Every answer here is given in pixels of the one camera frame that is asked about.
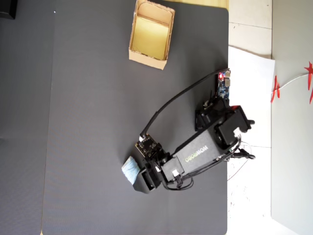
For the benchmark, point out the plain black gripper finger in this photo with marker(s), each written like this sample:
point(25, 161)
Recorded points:
point(140, 183)

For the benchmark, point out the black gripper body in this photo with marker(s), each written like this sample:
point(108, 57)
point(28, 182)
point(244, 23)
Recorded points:
point(151, 178)

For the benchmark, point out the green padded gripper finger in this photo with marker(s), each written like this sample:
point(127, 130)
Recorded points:
point(143, 163)

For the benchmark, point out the light blue yarn-wrapped block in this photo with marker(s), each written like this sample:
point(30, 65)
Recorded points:
point(129, 171)

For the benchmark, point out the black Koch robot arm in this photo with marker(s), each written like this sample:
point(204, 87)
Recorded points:
point(195, 154)

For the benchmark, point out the open cardboard box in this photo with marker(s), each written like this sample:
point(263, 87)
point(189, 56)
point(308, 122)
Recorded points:
point(149, 36)

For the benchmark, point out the black box-shaped object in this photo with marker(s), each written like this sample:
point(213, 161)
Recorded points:
point(7, 8)

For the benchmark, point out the dark grey table mat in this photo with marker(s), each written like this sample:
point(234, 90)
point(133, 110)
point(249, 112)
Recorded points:
point(85, 110)

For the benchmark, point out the black power plug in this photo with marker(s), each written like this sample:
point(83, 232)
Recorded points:
point(244, 156)

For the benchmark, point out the blue circuit board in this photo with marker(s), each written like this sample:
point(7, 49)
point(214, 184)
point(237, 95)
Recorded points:
point(223, 89)

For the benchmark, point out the white paper sheet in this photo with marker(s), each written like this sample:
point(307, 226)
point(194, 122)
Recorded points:
point(249, 78)

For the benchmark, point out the red paper cutout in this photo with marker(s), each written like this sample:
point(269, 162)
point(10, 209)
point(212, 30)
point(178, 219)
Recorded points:
point(310, 69)
point(276, 84)

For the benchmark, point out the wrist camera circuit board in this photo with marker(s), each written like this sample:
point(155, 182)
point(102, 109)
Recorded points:
point(148, 147)

